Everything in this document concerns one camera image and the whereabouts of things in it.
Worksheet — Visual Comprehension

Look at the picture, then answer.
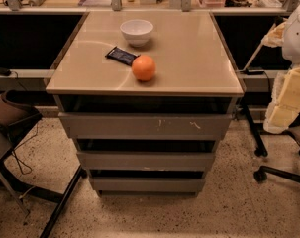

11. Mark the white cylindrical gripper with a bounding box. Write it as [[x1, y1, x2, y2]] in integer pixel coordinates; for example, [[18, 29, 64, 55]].
[[261, 22, 300, 134]]

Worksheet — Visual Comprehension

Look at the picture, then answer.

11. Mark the grey drawer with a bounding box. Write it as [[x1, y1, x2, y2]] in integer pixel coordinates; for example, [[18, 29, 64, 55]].
[[77, 151, 215, 171], [89, 178, 205, 193], [59, 112, 231, 140]]

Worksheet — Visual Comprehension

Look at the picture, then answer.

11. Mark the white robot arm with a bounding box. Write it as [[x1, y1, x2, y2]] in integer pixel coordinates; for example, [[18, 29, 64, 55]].
[[261, 4, 300, 134]]

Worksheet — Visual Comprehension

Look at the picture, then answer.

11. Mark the grey drawer cabinet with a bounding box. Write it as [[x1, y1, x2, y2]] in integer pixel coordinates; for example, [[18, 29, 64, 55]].
[[47, 11, 244, 195]]

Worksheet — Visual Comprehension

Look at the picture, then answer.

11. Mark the grey top drawer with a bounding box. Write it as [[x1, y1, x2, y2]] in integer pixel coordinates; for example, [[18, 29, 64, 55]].
[[59, 112, 231, 140]]

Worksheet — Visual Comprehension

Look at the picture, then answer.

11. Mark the grey bottom drawer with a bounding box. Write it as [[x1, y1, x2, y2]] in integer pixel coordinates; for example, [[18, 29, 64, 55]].
[[89, 178, 205, 193]]

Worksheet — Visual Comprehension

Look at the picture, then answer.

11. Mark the white stick with black base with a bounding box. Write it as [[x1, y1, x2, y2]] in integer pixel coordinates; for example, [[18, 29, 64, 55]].
[[240, 23, 276, 74]]

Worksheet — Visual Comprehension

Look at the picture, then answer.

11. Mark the black office chair right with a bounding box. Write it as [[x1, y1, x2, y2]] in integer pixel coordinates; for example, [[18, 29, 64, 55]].
[[252, 113, 300, 184]]

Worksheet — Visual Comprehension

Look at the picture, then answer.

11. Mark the orange fruit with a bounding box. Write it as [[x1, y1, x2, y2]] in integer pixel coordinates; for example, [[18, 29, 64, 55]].
[[132, 55, 156, 81]]

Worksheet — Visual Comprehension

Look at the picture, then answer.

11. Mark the white ceramic bowl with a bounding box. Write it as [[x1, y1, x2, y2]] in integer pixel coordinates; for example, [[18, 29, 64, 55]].
[[120, 19, 153, 47]]

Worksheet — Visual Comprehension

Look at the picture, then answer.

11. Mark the dark blue snack bar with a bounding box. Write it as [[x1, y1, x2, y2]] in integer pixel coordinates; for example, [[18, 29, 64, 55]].
[[105, 47, 138, 66]]

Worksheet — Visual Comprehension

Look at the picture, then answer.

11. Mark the black power adapter left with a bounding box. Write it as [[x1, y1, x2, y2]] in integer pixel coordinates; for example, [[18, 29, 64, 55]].
[[0, 67, 11, 76]]

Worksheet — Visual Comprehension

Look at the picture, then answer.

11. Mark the brown office chair left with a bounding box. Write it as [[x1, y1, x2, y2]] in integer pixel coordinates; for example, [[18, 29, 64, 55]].
[[0, 91, 86, 238]]

